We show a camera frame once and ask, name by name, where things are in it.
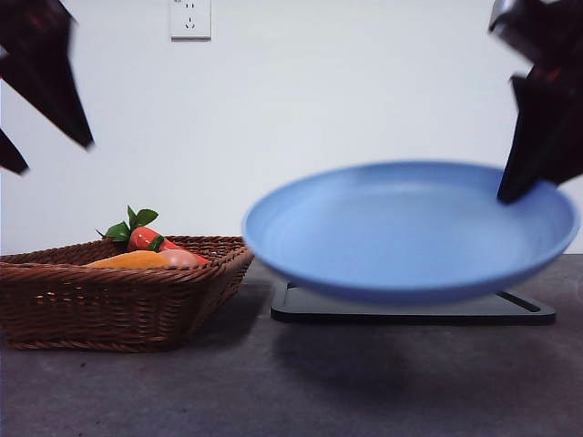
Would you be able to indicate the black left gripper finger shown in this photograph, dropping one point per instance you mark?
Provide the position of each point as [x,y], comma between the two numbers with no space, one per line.
[10,155]
[54,100]

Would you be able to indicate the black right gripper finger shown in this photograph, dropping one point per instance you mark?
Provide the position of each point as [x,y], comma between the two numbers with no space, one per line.
[567,136]
[528,150]

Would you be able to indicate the yellow-orange corn cob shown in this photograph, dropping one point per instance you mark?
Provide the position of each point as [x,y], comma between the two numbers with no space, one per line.
[129,260]

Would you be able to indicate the blue plate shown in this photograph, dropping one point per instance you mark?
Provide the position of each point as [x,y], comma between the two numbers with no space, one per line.
[391,236]

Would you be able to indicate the brown wicker basket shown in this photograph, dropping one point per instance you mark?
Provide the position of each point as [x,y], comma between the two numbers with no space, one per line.
[114,305]

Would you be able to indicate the orange carrot with green leaves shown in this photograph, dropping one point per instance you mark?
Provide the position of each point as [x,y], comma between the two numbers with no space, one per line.
[142,237]

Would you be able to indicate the green chili pepper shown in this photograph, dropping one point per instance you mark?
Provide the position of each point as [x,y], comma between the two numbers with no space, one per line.
[157,244]

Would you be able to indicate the brown egg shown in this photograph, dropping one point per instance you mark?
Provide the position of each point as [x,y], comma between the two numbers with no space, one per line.
[182,258]

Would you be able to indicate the black cutting board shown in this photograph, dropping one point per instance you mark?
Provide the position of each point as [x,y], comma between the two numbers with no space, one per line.
[410,316]

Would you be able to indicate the white wall socket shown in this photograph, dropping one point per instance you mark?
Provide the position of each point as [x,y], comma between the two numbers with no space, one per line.
[191,20]

